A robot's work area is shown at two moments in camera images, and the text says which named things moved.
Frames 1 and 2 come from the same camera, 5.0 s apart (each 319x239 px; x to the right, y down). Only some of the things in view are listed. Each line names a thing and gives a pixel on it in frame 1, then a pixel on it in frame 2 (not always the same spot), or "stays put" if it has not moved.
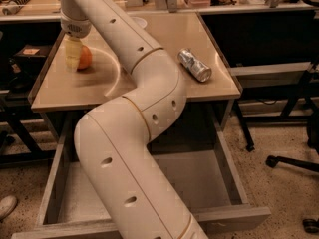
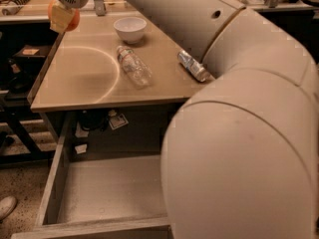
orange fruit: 85,58 → 74,22
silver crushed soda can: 193,65 stays put
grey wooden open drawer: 72,207 stays put
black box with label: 31,55 stays put
